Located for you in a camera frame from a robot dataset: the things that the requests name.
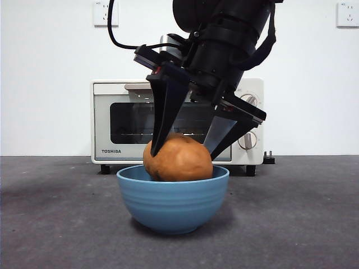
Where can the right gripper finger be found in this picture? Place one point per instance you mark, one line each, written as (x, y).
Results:
(230, 126)
(168, 98)

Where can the brown potato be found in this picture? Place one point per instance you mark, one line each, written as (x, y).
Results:
(179, 159)

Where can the blue ribbed bowl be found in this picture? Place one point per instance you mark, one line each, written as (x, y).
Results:
(171, 204)

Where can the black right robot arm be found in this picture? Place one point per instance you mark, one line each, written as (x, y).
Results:
(238, 14)

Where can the beige round oven knob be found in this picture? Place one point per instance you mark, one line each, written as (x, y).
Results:
(250, 140)
(248, 98)

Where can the white Toshiba toaster oven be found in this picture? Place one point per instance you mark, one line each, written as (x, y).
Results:
(256, 87)

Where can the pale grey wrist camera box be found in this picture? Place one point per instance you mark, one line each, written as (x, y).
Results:
(168, 47)

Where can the white wall socket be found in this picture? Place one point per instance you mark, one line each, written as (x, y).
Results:
(99, 16)
(347, 15)

